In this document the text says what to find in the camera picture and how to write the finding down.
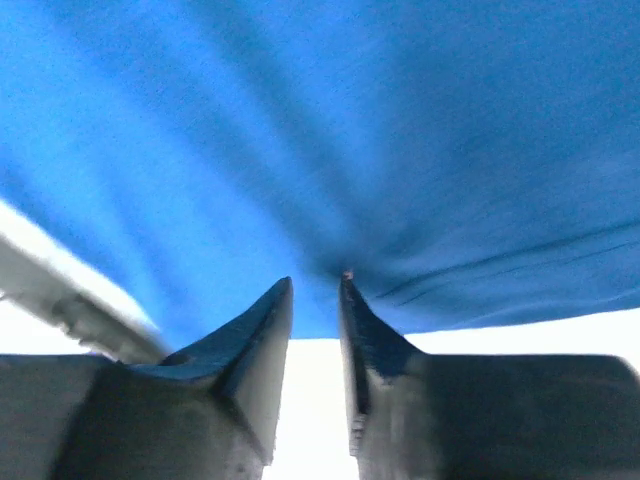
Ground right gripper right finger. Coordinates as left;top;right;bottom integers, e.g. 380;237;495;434
339;275;639;479

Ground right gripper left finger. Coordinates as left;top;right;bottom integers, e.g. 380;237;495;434
1;277;293;479

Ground dark blue t-shirt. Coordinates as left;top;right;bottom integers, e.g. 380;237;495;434
1;1;639;346

